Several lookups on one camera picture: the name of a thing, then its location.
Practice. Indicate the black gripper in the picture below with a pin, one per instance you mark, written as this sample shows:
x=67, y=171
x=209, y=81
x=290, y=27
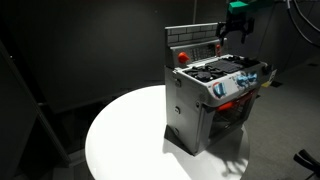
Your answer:
x=235, y=22

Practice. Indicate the grey toy stove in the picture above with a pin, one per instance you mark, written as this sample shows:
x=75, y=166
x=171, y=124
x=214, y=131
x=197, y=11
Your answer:
x=209, y=92

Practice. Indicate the black chair base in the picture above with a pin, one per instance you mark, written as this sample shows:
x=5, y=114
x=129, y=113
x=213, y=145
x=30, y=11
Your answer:
x=307, y=161

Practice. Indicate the round white table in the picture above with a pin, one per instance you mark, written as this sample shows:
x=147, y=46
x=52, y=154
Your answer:
x=128, y=140

